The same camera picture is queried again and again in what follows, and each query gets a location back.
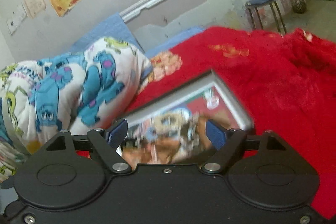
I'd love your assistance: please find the blue bed sheet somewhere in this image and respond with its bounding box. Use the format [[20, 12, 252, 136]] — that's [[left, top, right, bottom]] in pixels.
[[69, 13, 205, 58]]

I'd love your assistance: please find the printed picture sheet in box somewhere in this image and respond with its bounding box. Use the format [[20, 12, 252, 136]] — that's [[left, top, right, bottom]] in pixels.
[[117, 85, 238, 168]]

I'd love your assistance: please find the red plush blanket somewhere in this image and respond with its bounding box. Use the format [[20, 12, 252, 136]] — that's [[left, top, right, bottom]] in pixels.
[[76, 26, 336, 221]]

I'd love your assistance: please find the cartoon monster print quilt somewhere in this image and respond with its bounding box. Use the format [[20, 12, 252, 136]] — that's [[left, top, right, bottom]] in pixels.
[[1, 37, 153, 181]]

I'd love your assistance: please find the white certificate paper on wall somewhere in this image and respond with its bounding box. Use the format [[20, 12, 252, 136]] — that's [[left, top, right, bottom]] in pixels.
[[23, 0, 46, 19]]

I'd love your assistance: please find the black shallow cardboard box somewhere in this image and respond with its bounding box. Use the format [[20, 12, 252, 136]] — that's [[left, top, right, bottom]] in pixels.
[[112, 69, 255, 166]]

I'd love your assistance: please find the dark patterned ball on floor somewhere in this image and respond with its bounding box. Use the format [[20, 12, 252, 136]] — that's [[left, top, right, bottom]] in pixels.
[[291, 0, 307, 14]]

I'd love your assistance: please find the blue seat metal stool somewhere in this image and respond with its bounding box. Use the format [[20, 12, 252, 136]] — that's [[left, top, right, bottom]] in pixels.
[[244, 0, 288, 35]]

